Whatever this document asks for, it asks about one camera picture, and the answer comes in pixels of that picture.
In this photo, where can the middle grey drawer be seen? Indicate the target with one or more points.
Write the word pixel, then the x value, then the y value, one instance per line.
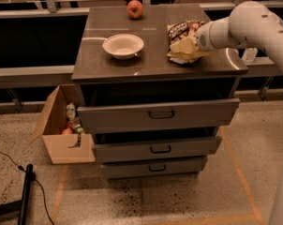
pixel 138 151

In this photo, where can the green packet in box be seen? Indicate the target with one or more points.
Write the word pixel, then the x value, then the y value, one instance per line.
pixel 78 129

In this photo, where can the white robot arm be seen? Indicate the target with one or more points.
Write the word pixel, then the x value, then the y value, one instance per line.
pixel 250 25

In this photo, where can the top grey drawer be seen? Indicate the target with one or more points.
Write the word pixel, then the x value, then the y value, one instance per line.
pixel 158 116

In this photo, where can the grey drawer cabinet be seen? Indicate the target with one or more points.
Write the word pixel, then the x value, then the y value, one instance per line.
pixel 149 76

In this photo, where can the orange fruit in box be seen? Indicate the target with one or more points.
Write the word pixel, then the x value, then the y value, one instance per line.
pixel 67 131

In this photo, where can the bottom grey drawer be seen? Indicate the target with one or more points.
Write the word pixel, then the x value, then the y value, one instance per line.
pixel 156 167

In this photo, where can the white paper bowl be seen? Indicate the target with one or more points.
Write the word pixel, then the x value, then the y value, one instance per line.
pixel 123 46

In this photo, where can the black metal stand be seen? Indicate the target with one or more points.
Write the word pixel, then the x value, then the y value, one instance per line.
pixel 20 206

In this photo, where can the white bottle in box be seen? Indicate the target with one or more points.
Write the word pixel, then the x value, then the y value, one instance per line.
pixel 71 111

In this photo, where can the grey drawer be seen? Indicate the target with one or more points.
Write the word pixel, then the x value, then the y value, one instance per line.
pixel 158 116
pixel 156 167
pixel 138 151

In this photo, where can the red apple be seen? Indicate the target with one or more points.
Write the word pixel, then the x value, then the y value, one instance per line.
pixel 134 9

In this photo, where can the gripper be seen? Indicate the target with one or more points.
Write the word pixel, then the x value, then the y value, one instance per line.
pixel 207 37

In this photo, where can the open cardboard box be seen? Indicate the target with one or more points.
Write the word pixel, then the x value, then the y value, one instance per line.
pixel 62 148

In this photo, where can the brown chip bag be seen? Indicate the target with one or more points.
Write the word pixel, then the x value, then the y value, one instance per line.
pixel 180 31

